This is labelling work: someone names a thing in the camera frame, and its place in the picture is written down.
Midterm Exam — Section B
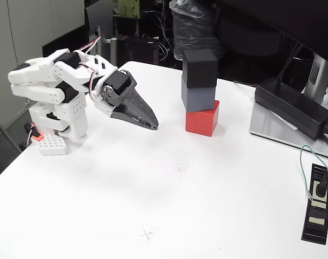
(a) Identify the black power plug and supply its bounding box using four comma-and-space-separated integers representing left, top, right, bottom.
314, 164, 328, 197

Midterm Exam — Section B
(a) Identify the black cube block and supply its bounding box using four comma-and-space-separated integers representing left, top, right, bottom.
182, 49, 219, 89

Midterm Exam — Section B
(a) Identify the black computer tower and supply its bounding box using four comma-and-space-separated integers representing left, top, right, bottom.
42, 25, 102, 71

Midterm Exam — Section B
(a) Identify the red cube block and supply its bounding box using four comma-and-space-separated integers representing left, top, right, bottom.
185, 100, 220, 138

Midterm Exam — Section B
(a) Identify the orange cable connector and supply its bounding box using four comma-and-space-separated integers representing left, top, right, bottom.
24, 122, 44, 148

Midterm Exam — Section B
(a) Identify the black power strip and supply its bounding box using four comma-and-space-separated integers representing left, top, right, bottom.
300, 163, 328, 246

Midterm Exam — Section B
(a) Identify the grey cube block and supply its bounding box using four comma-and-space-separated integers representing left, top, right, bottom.
180, 74, 217, 113

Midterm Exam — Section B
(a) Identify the black monitor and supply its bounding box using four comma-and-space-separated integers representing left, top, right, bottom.
215, 0, 328, 65

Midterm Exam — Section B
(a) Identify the green metal panel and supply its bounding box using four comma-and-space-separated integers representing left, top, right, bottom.
117, 0, 140, 19

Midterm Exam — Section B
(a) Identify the silver monitor stand neck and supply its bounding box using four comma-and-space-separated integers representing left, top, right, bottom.
301, 52, 328, 105

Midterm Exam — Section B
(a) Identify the silver monitor base plate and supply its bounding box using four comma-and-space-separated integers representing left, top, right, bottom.
249, 101, 328, 160

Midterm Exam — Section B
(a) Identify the black power adapter brick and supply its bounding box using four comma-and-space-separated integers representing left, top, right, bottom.
255, 77, 328, 140

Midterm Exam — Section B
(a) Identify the plastic-wrapped black bin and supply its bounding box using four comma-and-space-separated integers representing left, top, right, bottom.
169, 0, 224, 62

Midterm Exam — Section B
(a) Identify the green wire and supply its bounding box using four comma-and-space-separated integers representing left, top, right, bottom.
299, 145, 328, 201

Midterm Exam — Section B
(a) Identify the silver metal post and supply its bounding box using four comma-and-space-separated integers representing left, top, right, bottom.
104, 36, 118, 70

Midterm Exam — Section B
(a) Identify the red white servo cable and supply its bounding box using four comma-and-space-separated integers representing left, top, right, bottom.
76, 35, 103, 103

